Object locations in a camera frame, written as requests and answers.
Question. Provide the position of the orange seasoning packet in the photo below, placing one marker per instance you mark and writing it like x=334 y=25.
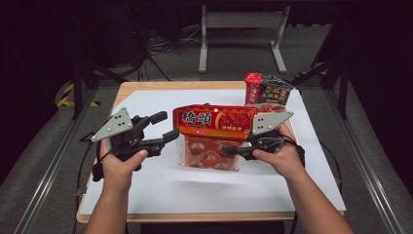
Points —
x=207 y=123

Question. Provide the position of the person's left hand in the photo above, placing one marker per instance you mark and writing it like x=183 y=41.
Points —
x=117 y=172

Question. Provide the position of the wooden table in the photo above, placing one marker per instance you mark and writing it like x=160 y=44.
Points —
x=181 y=85

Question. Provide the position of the white paper sheet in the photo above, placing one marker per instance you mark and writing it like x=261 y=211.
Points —
x=195 y=195

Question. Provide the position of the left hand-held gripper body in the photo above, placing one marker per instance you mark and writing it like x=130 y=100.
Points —
x=113 y=125

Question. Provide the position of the black metal stand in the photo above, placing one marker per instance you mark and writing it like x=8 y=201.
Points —
x=342 y=87
x=77 y=87

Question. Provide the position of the aluminium floor rail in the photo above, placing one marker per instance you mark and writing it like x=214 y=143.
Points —
x=367 y=169
x=48 y=175

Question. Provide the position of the large black red packet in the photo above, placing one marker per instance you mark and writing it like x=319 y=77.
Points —
x=272 y=92

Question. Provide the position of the person's dark clothing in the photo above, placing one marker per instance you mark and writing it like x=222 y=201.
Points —
x=211 y=228

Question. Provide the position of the person's right hand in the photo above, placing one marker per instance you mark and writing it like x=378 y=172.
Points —
x=289 y=159

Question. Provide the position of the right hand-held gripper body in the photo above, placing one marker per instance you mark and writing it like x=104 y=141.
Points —
x=268 y=122

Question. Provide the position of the white metal stand frame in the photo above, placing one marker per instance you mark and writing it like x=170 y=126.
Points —
x=243 y=19

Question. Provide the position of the yellow black floor tape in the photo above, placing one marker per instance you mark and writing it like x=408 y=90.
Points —
x=66 y=96

